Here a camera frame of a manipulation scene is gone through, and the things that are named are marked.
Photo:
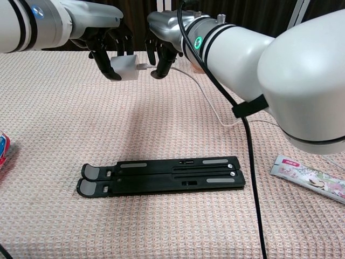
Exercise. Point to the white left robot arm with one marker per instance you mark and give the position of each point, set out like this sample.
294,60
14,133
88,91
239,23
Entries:
35,27

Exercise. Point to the white power adapter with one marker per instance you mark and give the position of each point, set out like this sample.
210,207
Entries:
125,67

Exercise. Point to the black and silver left hand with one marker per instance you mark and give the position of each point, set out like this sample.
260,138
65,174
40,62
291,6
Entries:
94,16

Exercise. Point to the white upright frame post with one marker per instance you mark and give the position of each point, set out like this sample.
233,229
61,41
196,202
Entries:
167,5

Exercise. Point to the red and blue package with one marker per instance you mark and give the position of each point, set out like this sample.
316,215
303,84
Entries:
3,151

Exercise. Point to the black and silver right hand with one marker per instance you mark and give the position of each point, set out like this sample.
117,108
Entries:
167,24

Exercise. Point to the dark brown curtain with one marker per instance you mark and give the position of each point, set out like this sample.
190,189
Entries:
256,10

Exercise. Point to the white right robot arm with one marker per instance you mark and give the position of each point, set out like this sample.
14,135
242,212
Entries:
296,81

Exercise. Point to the white slanted frame post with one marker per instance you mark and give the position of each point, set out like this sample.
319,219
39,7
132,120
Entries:
297,12

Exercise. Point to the floral snack packet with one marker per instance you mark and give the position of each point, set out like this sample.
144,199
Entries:
310,178

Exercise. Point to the pink woven tablecloth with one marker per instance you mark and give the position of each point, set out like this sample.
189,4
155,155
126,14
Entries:
134,121

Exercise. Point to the black folding laptop stand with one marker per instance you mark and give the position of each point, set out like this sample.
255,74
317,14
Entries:
167,176

